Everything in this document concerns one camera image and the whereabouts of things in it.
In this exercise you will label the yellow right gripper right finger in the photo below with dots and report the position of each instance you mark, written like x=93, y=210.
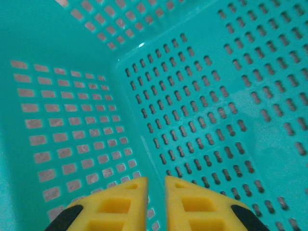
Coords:
x=199, y=211

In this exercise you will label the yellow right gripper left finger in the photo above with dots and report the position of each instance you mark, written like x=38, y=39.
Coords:
x=115, y=209

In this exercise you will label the teal plastic basket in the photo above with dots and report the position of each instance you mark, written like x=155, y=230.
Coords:
x=72, y=41

